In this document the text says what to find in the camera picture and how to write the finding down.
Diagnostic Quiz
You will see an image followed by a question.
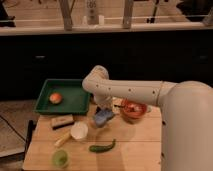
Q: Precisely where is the blue sponge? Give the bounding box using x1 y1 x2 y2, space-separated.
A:
93 109 114 127

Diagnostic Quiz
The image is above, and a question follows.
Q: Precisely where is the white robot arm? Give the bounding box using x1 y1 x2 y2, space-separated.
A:
82 65 213 171

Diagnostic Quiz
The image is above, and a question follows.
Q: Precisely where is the light green plastic cup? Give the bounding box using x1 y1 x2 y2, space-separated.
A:
52 150 68 168

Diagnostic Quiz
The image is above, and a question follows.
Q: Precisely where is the orange red bowl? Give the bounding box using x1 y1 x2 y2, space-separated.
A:
121 99 147 119

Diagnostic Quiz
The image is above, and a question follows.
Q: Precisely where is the green plastic tray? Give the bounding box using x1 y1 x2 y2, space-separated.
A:
35 79 90 115

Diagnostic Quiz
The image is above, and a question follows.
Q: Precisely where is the orange bread roll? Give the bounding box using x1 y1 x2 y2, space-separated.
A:
49 93 63 104

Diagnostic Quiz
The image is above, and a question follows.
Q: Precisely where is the green cucumber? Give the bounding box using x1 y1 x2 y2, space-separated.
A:
89 139 116 153

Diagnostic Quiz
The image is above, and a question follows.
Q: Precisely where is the white cup yellow handle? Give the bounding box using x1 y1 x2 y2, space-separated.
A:
54 121 88 147

